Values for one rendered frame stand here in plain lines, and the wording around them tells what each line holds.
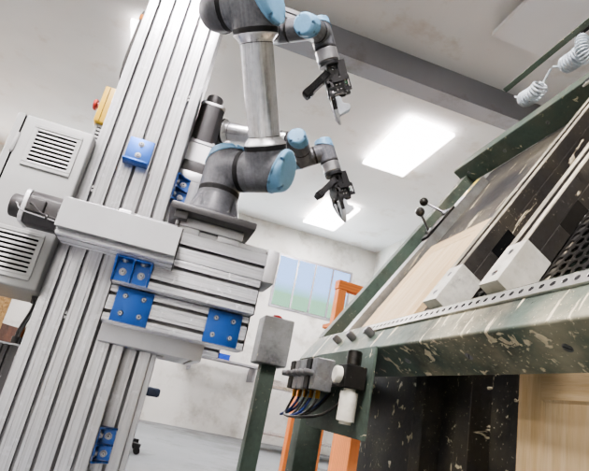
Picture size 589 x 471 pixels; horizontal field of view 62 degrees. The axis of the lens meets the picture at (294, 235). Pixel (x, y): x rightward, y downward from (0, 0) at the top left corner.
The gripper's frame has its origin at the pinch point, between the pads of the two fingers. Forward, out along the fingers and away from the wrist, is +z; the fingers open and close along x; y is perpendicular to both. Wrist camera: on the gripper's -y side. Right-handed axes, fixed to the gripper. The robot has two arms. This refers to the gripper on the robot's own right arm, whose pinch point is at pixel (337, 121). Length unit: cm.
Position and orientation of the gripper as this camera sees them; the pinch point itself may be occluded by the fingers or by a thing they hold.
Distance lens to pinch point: 174.1
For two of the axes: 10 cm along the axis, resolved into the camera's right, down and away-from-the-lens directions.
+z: 2.5, 9.7, 0.2
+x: 0.4, -0.3, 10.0
